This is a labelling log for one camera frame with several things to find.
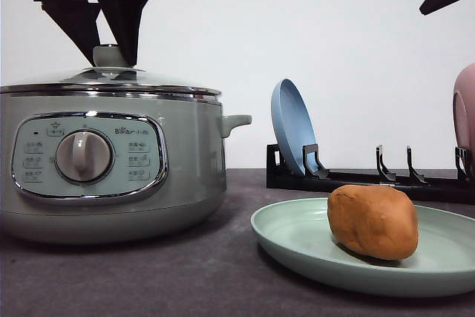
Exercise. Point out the green electric steamer pot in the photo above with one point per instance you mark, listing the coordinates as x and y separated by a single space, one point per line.
112 169

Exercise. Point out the green plate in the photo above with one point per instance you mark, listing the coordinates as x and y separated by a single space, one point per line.
296 237

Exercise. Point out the glass steamer lid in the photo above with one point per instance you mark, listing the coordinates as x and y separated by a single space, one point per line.
110 75

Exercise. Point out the blue plate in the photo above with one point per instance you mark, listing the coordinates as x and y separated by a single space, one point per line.
292 124

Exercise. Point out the brown potato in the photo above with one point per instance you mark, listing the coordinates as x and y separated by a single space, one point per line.
378 221

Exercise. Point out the black dish rack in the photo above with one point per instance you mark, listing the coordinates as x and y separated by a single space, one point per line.
454 190

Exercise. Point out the pink plate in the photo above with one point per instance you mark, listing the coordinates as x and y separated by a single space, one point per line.
464 114

